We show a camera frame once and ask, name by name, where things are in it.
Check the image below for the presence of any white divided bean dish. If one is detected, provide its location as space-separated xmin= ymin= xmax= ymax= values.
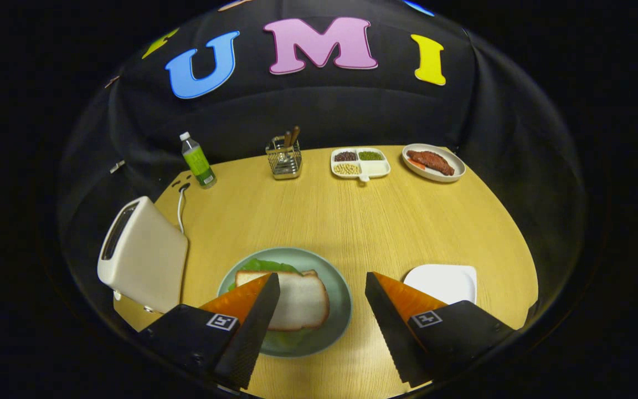
xmin=330 ymin=147 xmax=392 ymax=183

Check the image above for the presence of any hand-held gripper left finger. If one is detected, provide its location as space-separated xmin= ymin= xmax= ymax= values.
xmin=137 ymin=272 xmax=281 ymax=391

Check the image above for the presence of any red steak piece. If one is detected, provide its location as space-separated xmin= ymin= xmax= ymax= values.
xmin=406 ymin=150 xmax=456 ymax=176

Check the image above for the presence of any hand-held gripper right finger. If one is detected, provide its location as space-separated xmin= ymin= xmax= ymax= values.
xmin=364 ymin=271 xmax=516 ymax=388

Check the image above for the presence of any white toaster cable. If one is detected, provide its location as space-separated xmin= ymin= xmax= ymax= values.
xmin=177 ymin=186 xmax=191 ymax=234

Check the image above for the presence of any green label water bottle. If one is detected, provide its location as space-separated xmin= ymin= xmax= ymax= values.
xmin=179 ymin=131 xmax=218 ymax=190

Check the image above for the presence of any black backdrop cloth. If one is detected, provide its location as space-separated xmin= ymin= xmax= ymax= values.
xmin=56 ymin=0 xmax=585 ymax=344

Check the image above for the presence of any metal wire utensil holder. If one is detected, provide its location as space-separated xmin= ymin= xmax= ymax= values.
xmin=265 ymin=136 xmax=303 ymax=181

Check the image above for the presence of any white toaster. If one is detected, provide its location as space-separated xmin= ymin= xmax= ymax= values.
xmin=97 ymin=196 xmax=189 ymax=314

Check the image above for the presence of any light green plate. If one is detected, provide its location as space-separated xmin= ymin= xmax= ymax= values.
xmin=217 ymin=247 xmax=353 ymax=358

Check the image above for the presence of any green lettuce leaf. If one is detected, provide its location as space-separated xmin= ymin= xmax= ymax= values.
xmin=227 ymin=258 xmax=320 ymax=350

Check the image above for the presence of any white square plate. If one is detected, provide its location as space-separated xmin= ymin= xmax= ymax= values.
xmin=403 ymin=264 xmax=478 ymax=306

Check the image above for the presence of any toasted bread slice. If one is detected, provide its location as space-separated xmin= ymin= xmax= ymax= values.
xmin=234 ymin=269 xmax=331 ymax=332

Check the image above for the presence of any white round plate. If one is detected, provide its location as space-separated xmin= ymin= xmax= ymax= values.
xmin=402 ymin=144 xmax=466 ymax=183

